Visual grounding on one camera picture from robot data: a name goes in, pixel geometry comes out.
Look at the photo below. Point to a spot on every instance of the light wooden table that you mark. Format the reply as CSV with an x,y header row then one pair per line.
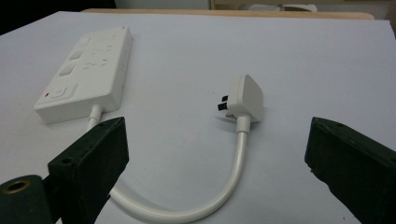
x,y
218,13

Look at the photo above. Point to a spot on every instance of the white power plug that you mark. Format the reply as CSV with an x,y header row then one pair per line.
x,y
247,96

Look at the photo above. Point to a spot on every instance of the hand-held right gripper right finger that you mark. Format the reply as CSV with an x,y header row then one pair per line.
x,y
351,161

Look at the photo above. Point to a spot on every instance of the white power strip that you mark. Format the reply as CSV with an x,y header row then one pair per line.
x,y
90,74

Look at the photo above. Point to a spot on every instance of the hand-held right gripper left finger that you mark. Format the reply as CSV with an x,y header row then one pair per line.
x,y
90,161

